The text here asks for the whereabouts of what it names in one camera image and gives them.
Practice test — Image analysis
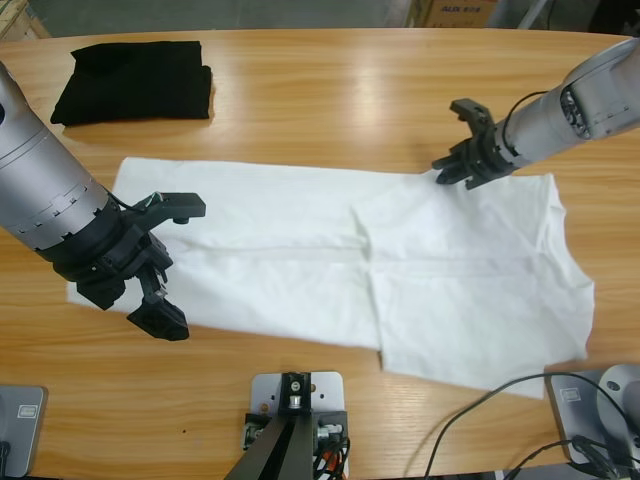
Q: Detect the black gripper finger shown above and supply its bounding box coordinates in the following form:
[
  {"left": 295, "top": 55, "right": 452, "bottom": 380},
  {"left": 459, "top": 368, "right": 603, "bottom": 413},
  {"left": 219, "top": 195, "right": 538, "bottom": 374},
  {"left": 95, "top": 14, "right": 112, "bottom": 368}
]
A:
[
  {"left": 437, "top": 167, "right": 474, "bottom": 187},
  {"left": 126, "top": 269, "right": 190, "bottom": 343},
  {"left": 432, "top": 143, "right": 471, "bottom": 170}
]

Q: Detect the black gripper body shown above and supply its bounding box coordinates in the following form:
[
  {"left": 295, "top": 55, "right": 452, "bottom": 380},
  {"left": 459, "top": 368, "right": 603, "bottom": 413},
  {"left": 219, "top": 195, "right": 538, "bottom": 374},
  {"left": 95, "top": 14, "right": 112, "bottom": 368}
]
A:
[
  {"left": 462, "top": 124, "right": 516, "bottom": 191},
  {"left": 37, "top": 207, "right": 176, "bottom": 311}
]

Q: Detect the white T-shirt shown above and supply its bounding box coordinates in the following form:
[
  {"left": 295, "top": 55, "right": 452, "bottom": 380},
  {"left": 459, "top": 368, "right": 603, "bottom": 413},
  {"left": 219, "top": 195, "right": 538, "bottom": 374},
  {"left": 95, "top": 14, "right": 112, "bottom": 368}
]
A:
[{"left": 66, "top": 156, "right": 596, "bottom": 400}]

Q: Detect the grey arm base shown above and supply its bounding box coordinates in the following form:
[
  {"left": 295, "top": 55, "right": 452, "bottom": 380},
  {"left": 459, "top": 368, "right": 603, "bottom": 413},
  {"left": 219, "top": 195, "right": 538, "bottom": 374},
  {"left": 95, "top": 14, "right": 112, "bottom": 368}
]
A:
[
  {"left": 0, "top": 383, "right": 50, "bottom": 479},
  {"left": 546, "top": 363, "right": 640, "bottom": 466}
]

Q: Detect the cardboard box with print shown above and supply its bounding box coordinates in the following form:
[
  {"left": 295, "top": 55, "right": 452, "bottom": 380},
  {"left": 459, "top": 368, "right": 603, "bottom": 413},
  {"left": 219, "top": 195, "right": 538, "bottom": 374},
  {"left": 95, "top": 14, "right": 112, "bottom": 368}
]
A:
[{"left": 430, "top": 0, "right": 500, "bottom": 29}]

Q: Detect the black folded garment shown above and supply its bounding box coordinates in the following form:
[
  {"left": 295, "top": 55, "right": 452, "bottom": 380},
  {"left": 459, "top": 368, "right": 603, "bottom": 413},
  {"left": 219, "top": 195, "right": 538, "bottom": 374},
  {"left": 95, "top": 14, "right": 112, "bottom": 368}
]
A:
[{"left": 48, "top": 40, "right": 215, "bottom": 126}]

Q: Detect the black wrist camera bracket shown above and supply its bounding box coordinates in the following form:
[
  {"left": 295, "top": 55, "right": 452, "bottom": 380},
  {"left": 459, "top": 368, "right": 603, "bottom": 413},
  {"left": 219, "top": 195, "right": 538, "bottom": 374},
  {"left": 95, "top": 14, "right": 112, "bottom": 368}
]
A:
[
  {"left": 119, "top": 192, "right": 207, "bottom": 234},
  {"left": 449, "top": 98, "right": 496, "bottom": 139}
]

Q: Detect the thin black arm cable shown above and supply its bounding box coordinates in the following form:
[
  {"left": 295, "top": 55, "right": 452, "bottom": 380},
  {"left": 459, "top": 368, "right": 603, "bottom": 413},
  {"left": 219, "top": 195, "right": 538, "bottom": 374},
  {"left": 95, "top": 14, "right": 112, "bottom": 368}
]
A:
[{"left": 503, "top": 89, "right": 549, "bottom": 151}]

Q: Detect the white mount plate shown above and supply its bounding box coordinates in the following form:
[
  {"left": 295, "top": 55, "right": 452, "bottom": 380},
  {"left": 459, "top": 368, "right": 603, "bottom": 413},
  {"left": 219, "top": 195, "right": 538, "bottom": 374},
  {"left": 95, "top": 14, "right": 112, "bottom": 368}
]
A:
[{"left": 249, "top": 370, "right": 349, "bottom": 480}]

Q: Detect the grey metal frame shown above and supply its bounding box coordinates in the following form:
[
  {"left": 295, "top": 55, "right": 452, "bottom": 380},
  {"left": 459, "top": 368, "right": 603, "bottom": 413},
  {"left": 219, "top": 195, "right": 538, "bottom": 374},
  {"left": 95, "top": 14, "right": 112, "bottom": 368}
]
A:
[{"left": 487, "top": 0, "right": 556, "bottom": 29}]

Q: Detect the black post with brackets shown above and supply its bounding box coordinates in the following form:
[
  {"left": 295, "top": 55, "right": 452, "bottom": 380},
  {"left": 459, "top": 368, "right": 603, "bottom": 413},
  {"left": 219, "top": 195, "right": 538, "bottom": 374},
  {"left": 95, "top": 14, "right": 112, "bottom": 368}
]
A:
[{"left": 224, "top": 370, "right": 351, "bottom": 480}]

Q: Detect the long black cable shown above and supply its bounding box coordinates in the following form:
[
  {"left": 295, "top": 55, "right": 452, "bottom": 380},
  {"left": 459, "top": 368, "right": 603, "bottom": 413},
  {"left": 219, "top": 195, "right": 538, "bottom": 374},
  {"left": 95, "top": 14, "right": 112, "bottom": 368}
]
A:
[{"left": 424, "top": 371, "right": 640, "bottom": 480}]

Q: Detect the thin black cable bundle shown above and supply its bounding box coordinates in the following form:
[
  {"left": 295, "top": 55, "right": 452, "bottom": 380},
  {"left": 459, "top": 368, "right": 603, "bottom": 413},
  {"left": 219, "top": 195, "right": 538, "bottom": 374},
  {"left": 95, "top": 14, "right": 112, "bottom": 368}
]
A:
[{"left": 309, "top": 434, "right": 354, "bottom": 480}]

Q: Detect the black cable with plug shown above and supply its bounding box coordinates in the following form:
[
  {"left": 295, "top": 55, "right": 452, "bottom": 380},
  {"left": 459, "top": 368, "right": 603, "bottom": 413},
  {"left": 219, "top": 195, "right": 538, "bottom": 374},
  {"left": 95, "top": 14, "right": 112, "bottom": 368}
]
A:
[{"left": 509, "top": 433, "right": 640, "bottom": 480}]

